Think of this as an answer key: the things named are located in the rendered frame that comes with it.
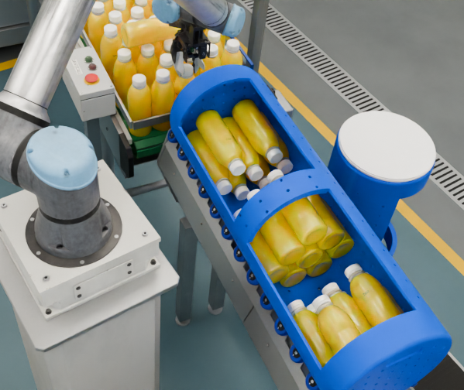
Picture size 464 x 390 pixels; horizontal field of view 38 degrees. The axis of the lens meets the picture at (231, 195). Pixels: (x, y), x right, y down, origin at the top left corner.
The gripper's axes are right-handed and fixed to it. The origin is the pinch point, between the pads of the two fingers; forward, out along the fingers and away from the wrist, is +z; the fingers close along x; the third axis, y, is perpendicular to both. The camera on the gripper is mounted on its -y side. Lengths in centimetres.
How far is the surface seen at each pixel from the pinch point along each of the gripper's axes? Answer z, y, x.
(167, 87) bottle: 3.0, 2.5, -6.8
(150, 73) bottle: 6.6, -9.0, -7.6
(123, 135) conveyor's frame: 19.6, 0.1, -19.8
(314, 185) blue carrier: -14, 62, 4
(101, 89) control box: -0.6, 1.0, -25.6
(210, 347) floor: 109, 33, 0
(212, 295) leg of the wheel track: 97, 19, 7
